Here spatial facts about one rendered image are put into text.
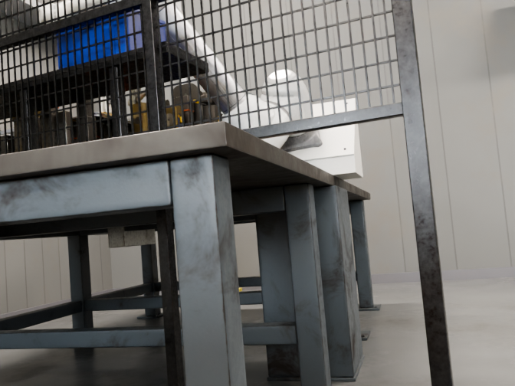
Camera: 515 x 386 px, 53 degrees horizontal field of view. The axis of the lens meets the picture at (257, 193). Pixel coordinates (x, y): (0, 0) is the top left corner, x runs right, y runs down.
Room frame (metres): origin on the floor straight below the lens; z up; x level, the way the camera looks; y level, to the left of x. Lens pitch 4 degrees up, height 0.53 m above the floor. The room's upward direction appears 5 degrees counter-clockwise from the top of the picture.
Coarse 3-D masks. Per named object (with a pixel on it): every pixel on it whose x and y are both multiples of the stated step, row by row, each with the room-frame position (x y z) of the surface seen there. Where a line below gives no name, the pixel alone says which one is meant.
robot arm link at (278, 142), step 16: (160, 16) 1.53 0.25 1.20; (176, 16) 1.55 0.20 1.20; (192, 32) 1.58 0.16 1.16; (192, 48) 1.58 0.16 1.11; (208, 48) 1.61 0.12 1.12; (208, 64) 1.60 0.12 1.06; (208, 80) 1.62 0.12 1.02; (224, 80) 1.63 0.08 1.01; (224, 96) 1.64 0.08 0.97; (240, 96) 1.66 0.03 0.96; (224, 112) 1.69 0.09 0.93; (240, 112) 1.64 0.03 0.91; (272, 112) 1.70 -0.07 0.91; (272, 144) 1.68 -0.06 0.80
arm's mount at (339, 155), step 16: (320, 112) 2.03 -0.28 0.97; (336, 112) 2.00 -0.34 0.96; (336, 128) 1.93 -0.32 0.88; (352, 128) 1.90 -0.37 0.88; (336, 144) 1.86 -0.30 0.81; (352, 144) 1.83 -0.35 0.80; (304, 160) 1.85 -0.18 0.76; (320, 160) 1.83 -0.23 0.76; (336, 160) 1.81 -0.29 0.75; (352, 160) 1.80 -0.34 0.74; (336, 176) 1.89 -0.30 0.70; (352, 176) 1.95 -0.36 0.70
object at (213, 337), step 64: (0, 192) 0.96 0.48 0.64; (64, 192) 0.92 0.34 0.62; (128, 192) 0.88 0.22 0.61; (192, 192) 0.85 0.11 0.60; (256, 192) 1.62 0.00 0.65; (192, 256) 0.85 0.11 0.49; (0, 320) 2.29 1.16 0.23; (192, 320) 0.85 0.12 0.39; (320, 320) 1.58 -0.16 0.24; (192, 384) 0.85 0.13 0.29; (320, 384) 1.58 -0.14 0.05
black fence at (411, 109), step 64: (64, 0) 1.40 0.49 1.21; (128, 0) 1.30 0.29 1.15; (192, 0) 1.24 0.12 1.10; (256, 0) 1.17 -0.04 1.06; (384, 0) 1.05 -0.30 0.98; (128, 64) 1.32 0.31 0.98; (64, 128) 1.41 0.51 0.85; (256, 128) 1.17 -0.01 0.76; (320, 128) 1.11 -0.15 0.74; (448, 384) 1.02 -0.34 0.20
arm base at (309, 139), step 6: (306, 132) 1.86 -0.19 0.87; (312, 132) 1.88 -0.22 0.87; (318, 132) 1.91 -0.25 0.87; (288, 138) 1.87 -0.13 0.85; (294, 138) 1.87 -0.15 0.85; (300, 138) 1.87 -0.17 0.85; (306, 138) 1.87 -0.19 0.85; (312, 138) 1.88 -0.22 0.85; (318, 138) 1.88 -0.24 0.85; (288, 144) 1.89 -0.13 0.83; (294, 144) 1.88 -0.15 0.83; (300, 144) 1.88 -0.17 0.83; (306, 144) 1.88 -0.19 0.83; (312, 144) 1.87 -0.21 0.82; (318, 144) 1.87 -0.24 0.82; (288, 150) 1.90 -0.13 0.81; (294, 150) 1.90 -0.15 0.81
